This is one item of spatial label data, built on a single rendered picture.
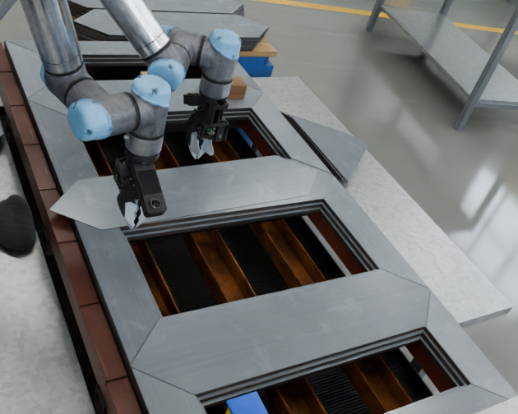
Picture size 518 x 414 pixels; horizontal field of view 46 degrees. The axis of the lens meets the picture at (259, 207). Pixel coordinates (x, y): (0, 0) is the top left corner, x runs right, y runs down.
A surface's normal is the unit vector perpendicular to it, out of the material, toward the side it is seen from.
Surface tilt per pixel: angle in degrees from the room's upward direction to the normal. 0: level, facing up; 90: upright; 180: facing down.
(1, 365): 0
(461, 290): 0
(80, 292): 0
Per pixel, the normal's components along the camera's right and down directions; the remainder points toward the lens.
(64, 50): 0.59, 0.63
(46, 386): 0.25, -0.75
